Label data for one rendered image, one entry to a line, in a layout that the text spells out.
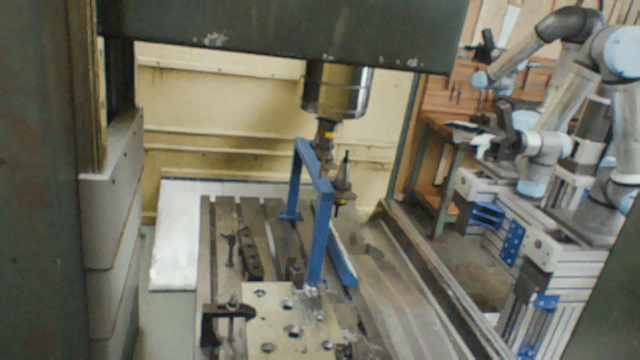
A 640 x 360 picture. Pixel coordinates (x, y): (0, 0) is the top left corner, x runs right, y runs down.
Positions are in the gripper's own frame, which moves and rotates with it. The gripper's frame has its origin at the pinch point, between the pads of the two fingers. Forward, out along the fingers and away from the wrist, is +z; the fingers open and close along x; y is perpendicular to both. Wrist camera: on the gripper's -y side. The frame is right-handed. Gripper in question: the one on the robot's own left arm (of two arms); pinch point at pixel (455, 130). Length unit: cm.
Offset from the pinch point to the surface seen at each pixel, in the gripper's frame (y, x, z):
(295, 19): -24, -21, 50
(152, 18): -21, -21, 74
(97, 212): 10, -32, 82
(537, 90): 30, 243, -218
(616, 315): 28, -42, -26
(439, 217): 123, 180, -118
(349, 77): -14.2, -17.0, 37.3
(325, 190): 22.3, 6.7, 30.9
